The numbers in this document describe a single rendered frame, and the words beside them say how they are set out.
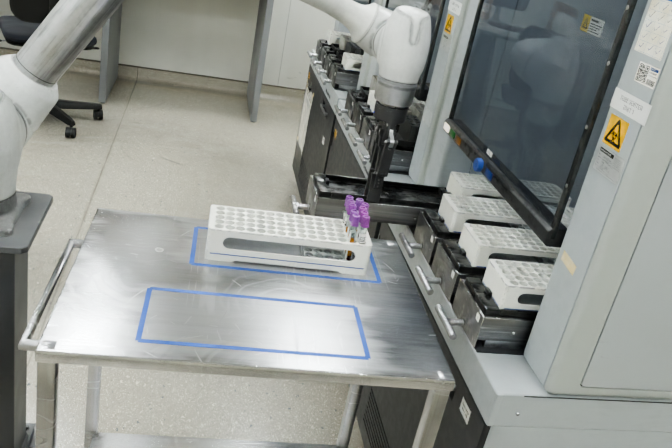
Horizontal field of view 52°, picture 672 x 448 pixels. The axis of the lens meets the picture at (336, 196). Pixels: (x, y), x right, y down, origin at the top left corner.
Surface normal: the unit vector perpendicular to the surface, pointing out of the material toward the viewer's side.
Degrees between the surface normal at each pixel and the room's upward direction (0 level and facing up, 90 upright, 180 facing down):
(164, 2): 90
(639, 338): 90
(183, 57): 90
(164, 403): 0
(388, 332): 0
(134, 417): 0
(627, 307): 90
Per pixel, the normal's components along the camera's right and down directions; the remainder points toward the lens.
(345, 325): 0.18, -0.90
